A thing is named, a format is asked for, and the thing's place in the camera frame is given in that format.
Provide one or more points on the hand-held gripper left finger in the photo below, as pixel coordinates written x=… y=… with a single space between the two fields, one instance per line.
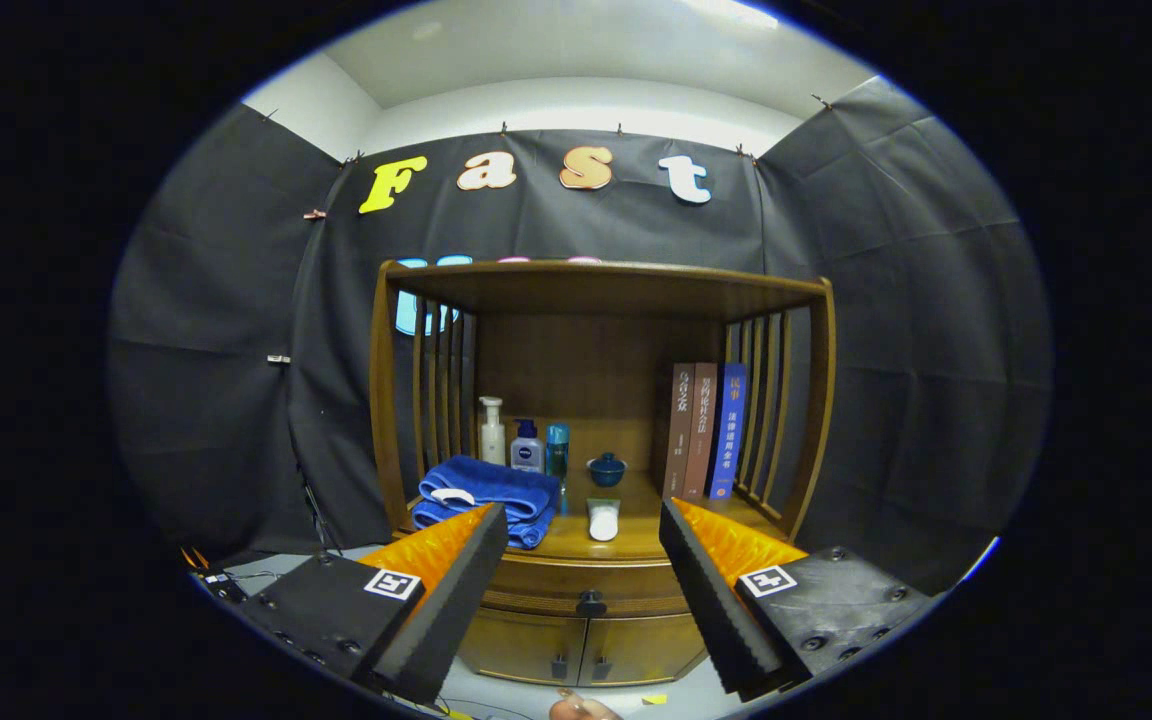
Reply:
x=456 y=610

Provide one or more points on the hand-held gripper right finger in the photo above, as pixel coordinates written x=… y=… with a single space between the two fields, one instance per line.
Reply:
x=714 y=610

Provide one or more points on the white and green tube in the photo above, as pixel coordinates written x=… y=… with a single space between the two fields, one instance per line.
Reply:
x=604 y=522

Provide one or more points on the wooden countertop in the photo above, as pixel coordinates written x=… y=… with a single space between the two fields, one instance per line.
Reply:
x=636 y=535

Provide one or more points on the wooden cabinet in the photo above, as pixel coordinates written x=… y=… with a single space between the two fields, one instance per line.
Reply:
x=586 y=360

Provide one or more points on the blue folded towel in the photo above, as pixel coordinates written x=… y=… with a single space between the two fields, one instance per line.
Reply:
x=506 y=485

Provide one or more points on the white pump bottle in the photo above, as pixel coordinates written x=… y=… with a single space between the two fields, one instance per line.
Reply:
x=492 y=445

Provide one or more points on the white bottle with blue cap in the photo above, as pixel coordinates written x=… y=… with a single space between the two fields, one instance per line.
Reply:
x=527 y=455

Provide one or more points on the dark blue lidded teacup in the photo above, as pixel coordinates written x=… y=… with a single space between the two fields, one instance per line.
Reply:
x=607 y=472

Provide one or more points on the reddish brown book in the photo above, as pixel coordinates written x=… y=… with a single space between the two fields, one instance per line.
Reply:
x=701 y=430

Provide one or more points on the blue book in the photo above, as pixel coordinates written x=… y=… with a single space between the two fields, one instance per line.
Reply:
x=727 y=430

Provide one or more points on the dark brown book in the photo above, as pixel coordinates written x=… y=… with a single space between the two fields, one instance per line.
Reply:
x=680 y=430

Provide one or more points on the teal transparent bottle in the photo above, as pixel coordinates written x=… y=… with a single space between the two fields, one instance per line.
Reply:
x=557 y=450

